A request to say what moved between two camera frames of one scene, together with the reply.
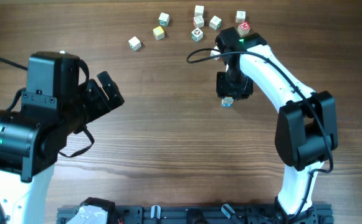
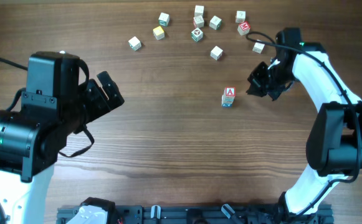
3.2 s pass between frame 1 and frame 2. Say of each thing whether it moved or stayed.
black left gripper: stayed
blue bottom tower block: stayed
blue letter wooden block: stayed
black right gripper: moved
